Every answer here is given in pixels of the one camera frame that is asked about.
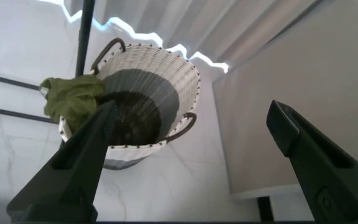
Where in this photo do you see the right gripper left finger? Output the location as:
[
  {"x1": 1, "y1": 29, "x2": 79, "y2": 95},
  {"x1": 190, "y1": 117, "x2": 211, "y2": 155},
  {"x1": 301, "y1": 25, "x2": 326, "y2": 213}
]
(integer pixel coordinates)
[{"x1": 6, "y1": 99, "x2": 118, "y2": 222}]

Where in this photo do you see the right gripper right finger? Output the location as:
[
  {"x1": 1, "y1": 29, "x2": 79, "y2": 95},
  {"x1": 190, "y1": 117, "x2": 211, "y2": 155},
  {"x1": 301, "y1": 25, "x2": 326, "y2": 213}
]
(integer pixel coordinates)
[{"x1": 265, "y1": 99, "x2": 358, "y2": 222}]

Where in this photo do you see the black clothes rack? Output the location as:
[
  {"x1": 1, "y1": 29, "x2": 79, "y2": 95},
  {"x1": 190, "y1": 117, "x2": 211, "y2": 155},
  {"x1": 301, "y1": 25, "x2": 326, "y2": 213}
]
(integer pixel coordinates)
[{"x1": 0, "y1": 0, "x2": 96, "y2": 150}]

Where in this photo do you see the white laundry basket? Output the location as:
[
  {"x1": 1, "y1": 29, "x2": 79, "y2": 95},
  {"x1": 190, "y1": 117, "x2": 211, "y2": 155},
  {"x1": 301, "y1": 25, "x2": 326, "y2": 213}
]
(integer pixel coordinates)
[{"x1": 57, "y1": 37, "x2": 202, "y2": 171}]

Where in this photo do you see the green garment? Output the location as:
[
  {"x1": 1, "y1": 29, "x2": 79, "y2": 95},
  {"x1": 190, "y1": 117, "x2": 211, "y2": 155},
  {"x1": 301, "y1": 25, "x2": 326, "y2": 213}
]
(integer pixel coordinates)
[{"x1": 39, "y1": 74, "x2": 106, "y2": 134}]

